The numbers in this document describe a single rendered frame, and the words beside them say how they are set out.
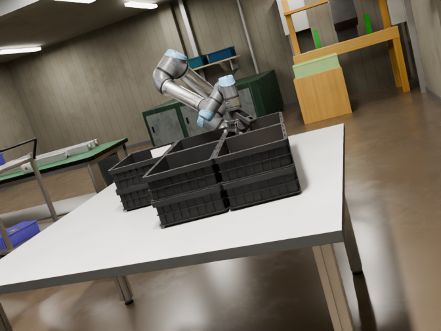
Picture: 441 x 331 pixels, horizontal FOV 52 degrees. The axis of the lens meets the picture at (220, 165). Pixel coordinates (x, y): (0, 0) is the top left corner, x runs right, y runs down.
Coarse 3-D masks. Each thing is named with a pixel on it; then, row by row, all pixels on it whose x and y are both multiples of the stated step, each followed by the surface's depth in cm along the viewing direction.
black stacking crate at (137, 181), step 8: (168, 144) 257; (144, 152) 260; (128, 160) 252; (136, 160) 262; (136, 168) 223; (144, 168) 223; (112, 176) 226; (120, 176) 225; (128, 176) 225; (136, 176) 224; (120, 184) 226; (128, 184) 226; (136, 184) 225
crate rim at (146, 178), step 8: (208, 144) 214; (176, 152) 216; (160, 160) 208; (208, 160) 176; (152, 168) 194; (176, 168) 179; (184, 168) 178; (192, 168) 177; (200, 168) 177; (144, 176) 182; (152, 176) 180; (160, 176) 179; (168, 176) 179
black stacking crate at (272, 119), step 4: (268, 116) 248; (272, 116) 248; (276, 116) 247; (256, 120) 249; (260, 120) 249; (264, 120) 248; (268, 120) 248; (272, 120) 248; (276, 120) 248; (252, 124) 250; (256, 124) 249; (260, 124) 249; (264, 124) 249; (268, 124) 249; (272, 124) 249; (252, 128) 250; (256, 128) 250; (260, 128) 250; (232, 132) 249; (228, 136) 228; (288, 140) 220
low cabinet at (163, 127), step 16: (240, 80) 878; (256, 80) 742; (272, 80) 873; (240, 96) 756; (256, 96) 750; (272, 96) 838; (144, 112) 810; (160, 112) 802; (176, 112) 794; (192, 112) 786; (256, 112) 758; (272, 112) 804; (160, 128) 810; (176, 128) 802; (192, 128) 794; (160, 144) 820
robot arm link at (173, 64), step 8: (168, 56) 245; (176, 56) 245; (184, 56) 248; (160, 64) 246; (168, 64) 245; (176, 64) 246; (184, 64) 250; (168, 72) 245; (176, 72) 248; (184, 72) 250; (192, 72) 256; (184, 80) 256; (192, 80) 257; (200, 80) 260; (192, 88) 262; (200, 88) 262; (208, 88) 264; (208, 96) 267; (224, 104) 273; (224, 112) 276
